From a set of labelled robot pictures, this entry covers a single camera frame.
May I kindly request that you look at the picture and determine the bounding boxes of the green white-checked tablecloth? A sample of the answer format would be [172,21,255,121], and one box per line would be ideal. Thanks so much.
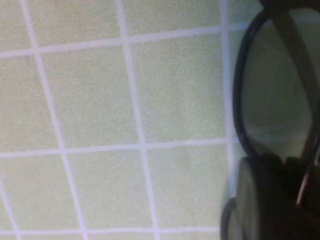
[0,0,320,240]

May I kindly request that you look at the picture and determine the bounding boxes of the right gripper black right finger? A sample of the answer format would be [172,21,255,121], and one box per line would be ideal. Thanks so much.
[298,162,320,240]

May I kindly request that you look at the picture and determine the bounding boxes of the black-framed glasses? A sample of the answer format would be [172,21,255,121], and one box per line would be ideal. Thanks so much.
[219,0,320,240]

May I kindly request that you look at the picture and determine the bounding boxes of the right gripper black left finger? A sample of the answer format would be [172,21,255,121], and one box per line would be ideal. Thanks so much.
[234,153,305,240]

